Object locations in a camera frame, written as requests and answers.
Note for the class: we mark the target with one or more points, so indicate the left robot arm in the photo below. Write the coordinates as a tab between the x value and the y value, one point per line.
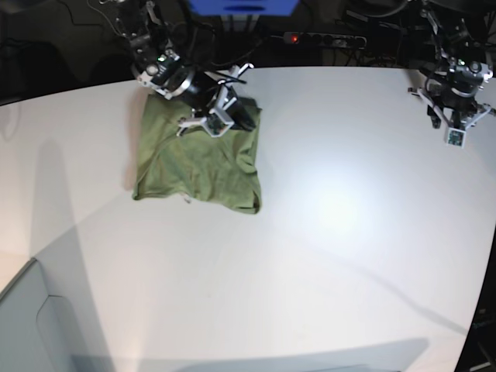
461	68

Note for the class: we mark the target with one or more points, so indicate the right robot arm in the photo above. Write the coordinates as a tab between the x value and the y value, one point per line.
200	68

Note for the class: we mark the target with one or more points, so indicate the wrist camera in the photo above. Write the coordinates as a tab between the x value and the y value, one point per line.
455	137
218	123

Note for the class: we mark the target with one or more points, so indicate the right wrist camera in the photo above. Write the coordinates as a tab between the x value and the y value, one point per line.
218	123

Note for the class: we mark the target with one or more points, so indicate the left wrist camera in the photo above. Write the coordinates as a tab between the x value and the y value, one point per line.
455	137

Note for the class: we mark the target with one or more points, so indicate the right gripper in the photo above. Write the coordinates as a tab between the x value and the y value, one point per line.
208	94

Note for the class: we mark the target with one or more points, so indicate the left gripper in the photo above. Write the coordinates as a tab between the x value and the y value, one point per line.
445	107

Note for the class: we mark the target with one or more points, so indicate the grey panel at corner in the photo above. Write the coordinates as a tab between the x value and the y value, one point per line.
31	335

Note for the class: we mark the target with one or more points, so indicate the black power strip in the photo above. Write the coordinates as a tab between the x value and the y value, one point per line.
327	40

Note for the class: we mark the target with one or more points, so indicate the green T-shirt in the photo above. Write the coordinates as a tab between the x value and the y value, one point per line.
217	170

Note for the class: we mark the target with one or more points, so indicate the blue box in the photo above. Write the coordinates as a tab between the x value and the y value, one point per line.
243	7

